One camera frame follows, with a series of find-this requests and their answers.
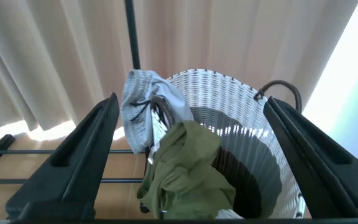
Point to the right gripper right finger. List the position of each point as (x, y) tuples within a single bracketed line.
[(346, 193)]

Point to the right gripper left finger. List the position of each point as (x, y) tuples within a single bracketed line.
[(42, 199)]

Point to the green printed t-shirt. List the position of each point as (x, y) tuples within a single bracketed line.
[(185, 174)]

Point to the white laundry basket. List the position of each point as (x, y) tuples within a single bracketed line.
[(228, 93)]

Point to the black clothes rack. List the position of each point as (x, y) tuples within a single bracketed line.
[(132, 34)]

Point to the pale grey shorts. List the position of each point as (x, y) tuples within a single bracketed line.
[(138, 124)]

